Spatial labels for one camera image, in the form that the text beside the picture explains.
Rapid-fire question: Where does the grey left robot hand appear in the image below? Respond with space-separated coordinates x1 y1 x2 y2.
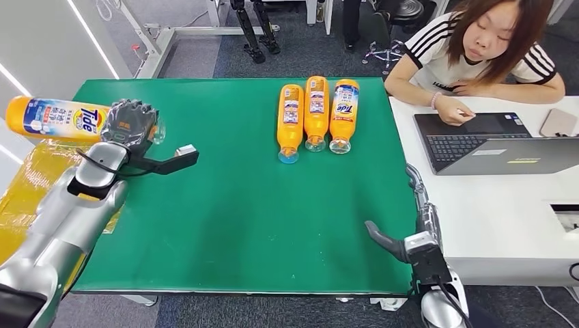
100 98 159 151

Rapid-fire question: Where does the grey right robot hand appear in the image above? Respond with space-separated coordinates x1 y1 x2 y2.
364 163 444 264

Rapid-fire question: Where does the orange Tide detergent bottle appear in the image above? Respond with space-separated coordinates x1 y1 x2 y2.
5 96 167 146
277 84 305 165
328 79 360 155
304 76 330 153

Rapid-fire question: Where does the white desk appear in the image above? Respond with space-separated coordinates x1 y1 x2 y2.
389 96 579 288

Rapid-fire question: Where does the grey open laptop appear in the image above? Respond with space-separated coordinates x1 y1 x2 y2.
412 112 579 176

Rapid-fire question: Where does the yellow taped cardboard box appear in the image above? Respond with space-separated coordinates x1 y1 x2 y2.
0 137 124 269

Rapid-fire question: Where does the green table mat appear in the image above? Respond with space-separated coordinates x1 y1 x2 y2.
72 77 421 296

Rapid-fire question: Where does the black robot leg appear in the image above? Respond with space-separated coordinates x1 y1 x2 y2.
229 0 266 65
250 0 281 55

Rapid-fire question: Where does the pink smartphone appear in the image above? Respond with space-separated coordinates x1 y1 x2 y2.
539 107 579 138

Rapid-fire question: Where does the seated person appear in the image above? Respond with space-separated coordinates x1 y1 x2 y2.
383 0 566 127

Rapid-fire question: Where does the black round stool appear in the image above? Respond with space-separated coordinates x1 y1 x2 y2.
361 0 425 76

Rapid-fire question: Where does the standing person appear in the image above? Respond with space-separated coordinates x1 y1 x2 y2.
341 0 364 53

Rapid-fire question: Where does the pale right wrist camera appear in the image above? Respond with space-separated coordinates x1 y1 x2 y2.
404 230 453 287

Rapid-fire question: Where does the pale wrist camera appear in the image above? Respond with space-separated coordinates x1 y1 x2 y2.
404 230 453 287
128 143 200 177

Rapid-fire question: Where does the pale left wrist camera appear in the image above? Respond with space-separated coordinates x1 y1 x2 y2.
128 143 200 177

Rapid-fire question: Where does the white metal stand frame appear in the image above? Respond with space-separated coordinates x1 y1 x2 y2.
95 0 281 80

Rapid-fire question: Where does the white floor cable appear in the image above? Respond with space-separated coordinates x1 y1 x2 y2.
533 285 576 328

